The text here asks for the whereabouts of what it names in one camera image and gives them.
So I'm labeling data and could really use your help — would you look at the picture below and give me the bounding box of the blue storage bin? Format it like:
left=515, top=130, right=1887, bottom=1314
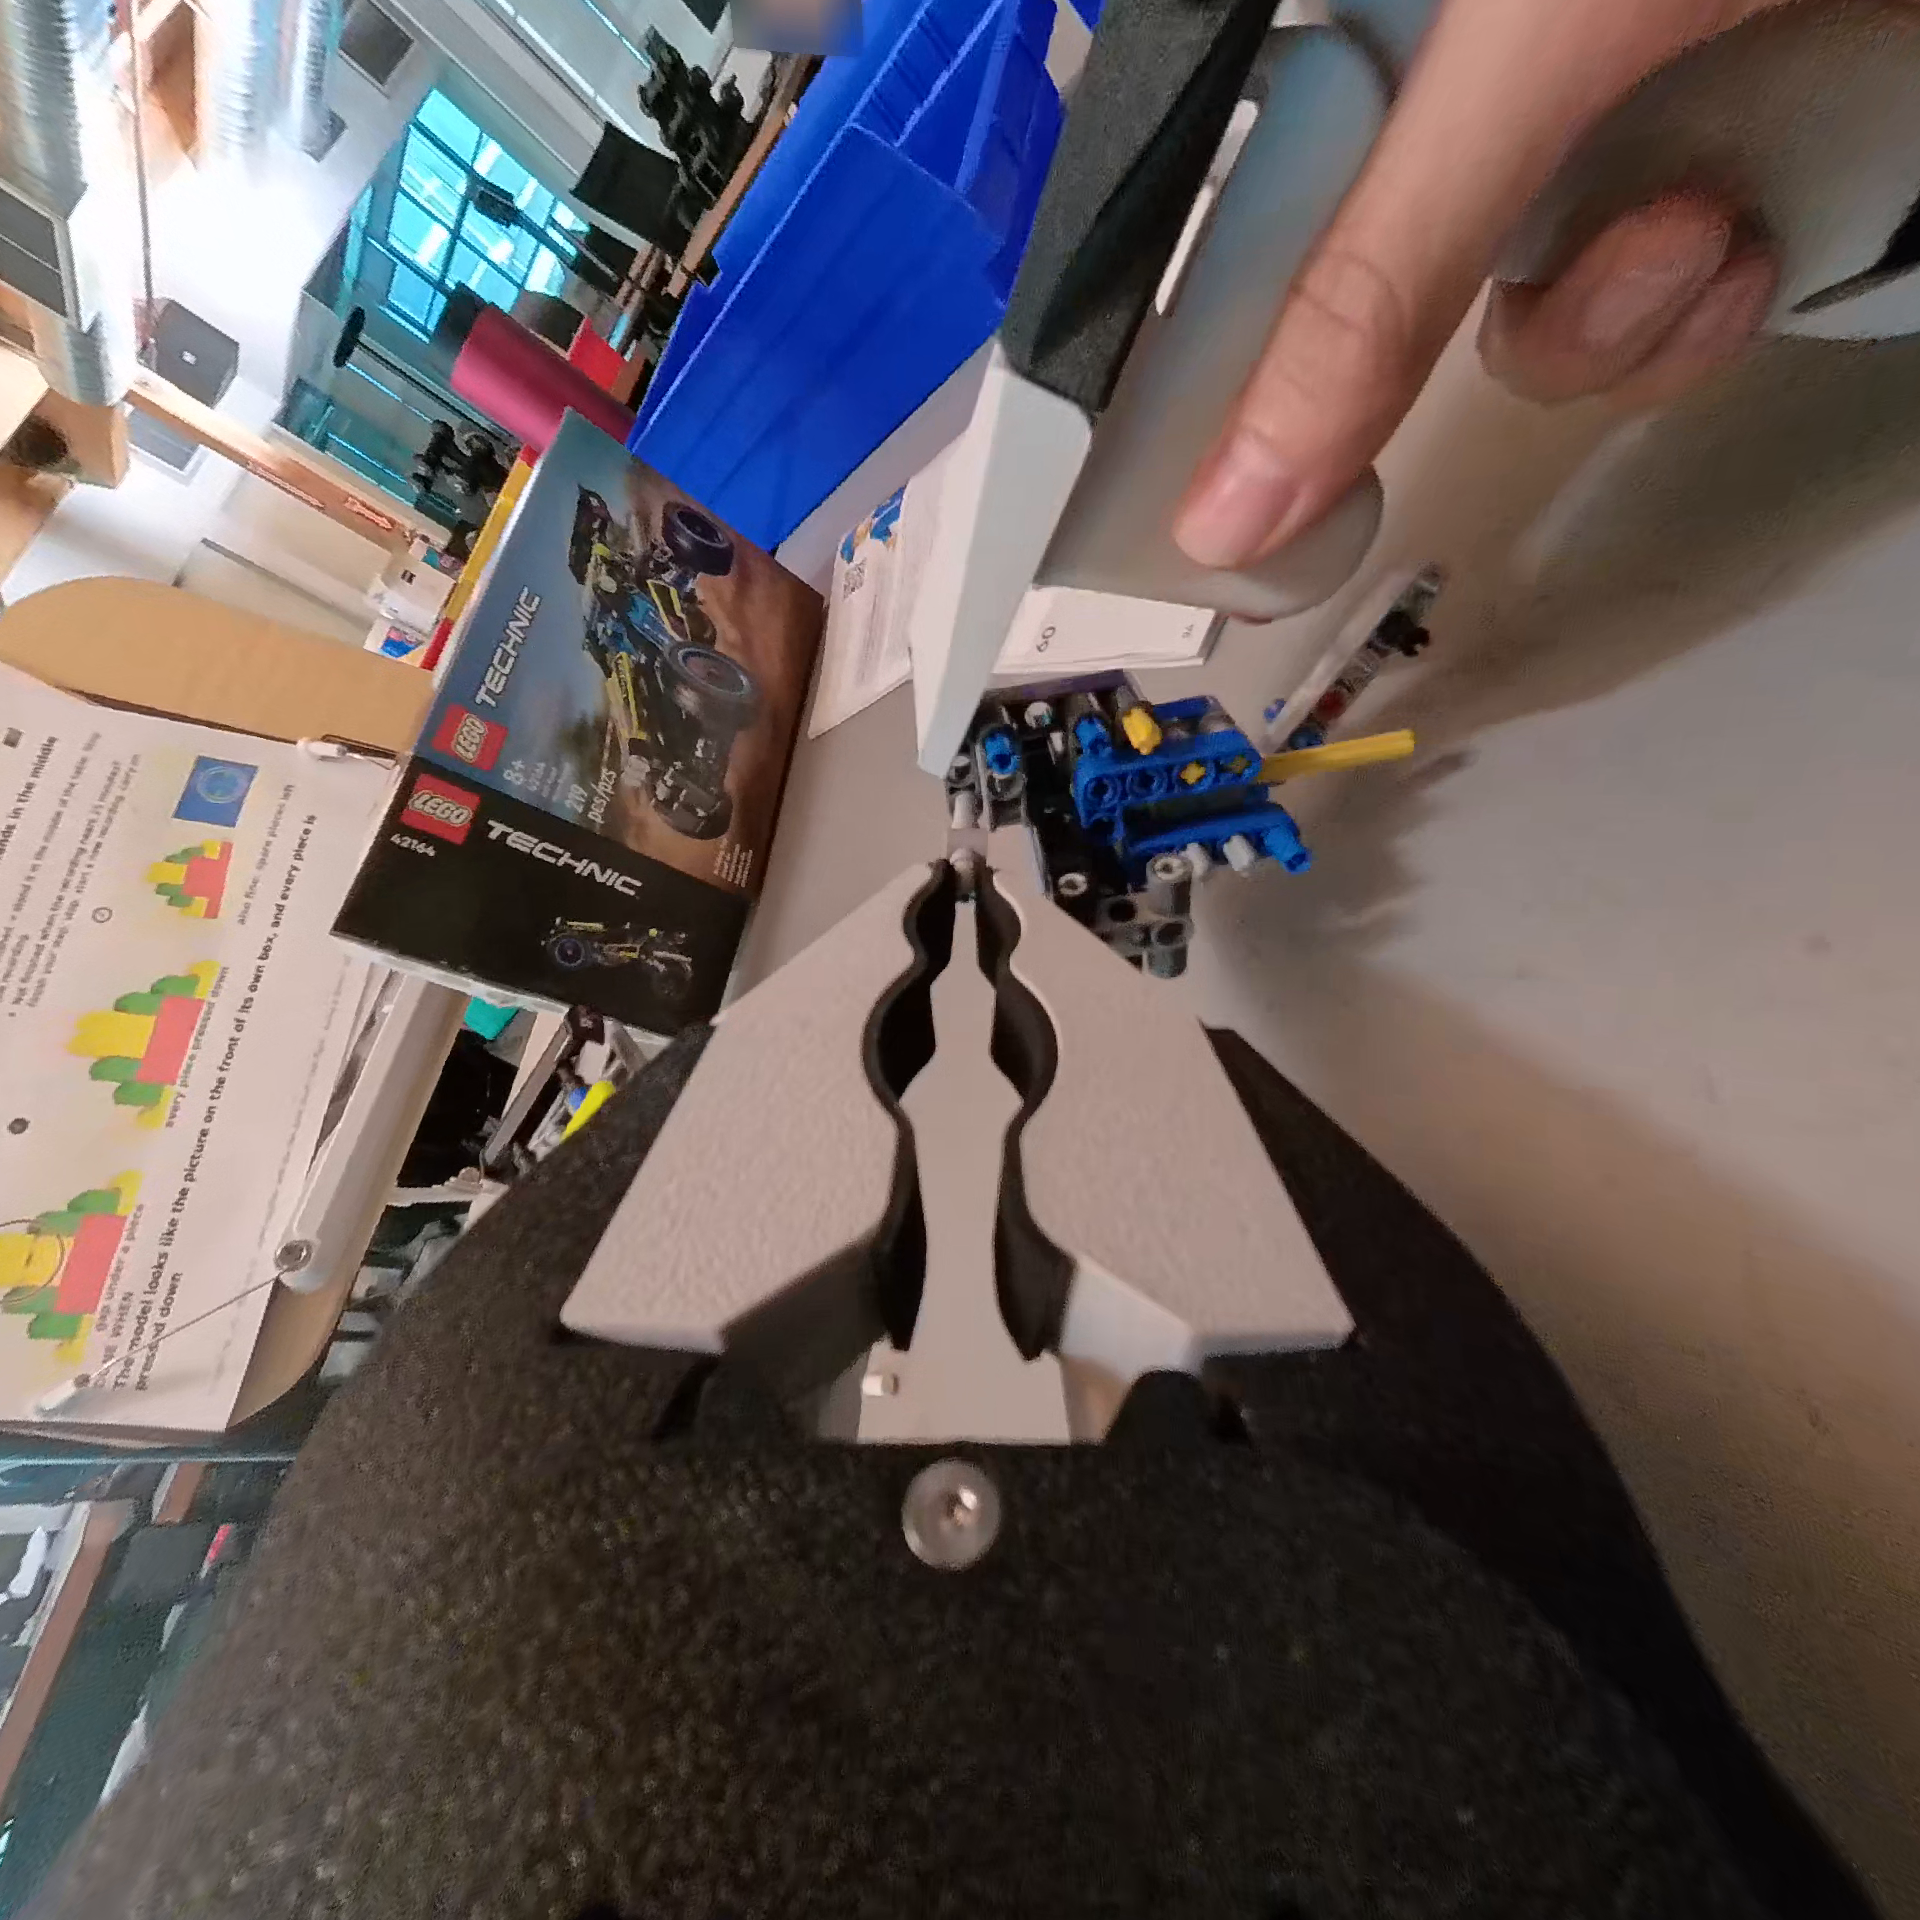
left=703, top=0, right=1103, bottom=360
left=627, top=127, right=1011, bottom=554

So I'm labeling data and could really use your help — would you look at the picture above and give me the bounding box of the blue grey lego sub-assembly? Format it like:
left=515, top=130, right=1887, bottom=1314
left=941, top=566, right=1449, bottom=975

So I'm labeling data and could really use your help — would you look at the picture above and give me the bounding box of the magenta padded seat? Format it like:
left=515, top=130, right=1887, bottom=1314
left=447, top=304, right=639, bottom=448

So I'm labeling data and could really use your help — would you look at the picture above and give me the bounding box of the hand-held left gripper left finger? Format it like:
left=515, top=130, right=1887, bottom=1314
left=561, top=862, right=963, bottom=1362

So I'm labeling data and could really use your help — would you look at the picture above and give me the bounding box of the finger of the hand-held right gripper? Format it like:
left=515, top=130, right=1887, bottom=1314
left=909, top=339, right=1100, bottom=778

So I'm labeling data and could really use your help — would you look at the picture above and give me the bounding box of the folded paper leaflet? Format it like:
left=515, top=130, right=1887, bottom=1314
left=807, top=479, right=922, bottom=740

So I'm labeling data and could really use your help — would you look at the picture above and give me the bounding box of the lego instruction booklet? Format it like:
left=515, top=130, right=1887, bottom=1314
left=1035, top=592, right=1220, bottom=680

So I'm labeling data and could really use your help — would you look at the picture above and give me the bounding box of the person's right hand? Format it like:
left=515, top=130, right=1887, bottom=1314
left=1174, top=0, right=1797, bottom=571

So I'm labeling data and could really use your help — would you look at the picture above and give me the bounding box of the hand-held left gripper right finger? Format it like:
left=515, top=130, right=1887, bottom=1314
left=972, top=864, right=1359, bottom=1375

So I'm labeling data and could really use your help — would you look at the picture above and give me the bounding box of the printed instruction sheet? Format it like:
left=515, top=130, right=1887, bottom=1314
left=0, top=661, right=396, bottom=1443

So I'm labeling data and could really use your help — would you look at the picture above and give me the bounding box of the lego set cardboard box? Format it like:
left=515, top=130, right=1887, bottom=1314
left=329, top=404, right=829, bottom=1039

